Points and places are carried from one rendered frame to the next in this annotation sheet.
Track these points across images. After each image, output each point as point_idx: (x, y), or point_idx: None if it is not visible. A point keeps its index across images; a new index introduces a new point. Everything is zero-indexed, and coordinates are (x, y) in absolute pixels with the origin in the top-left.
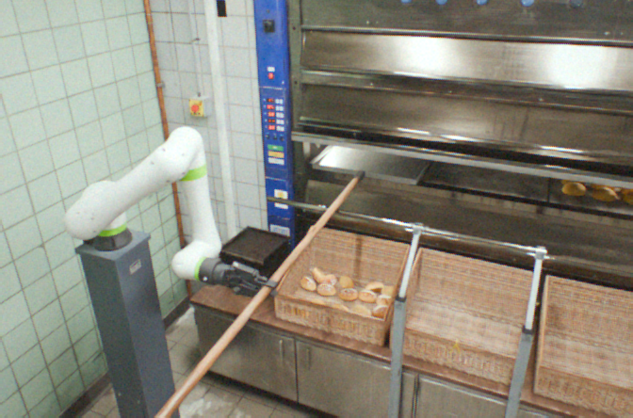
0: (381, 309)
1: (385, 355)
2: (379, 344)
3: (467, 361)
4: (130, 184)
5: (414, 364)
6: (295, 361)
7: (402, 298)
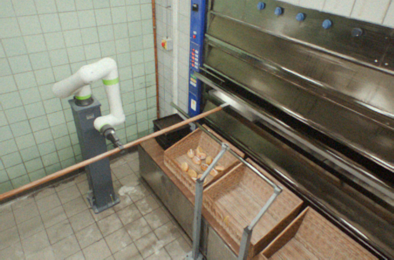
0: None
1: None
2: None
3: (231, 230)
4: (71, 79)
5: (207, 218)
6: (167, 188)
7: (200, 181)
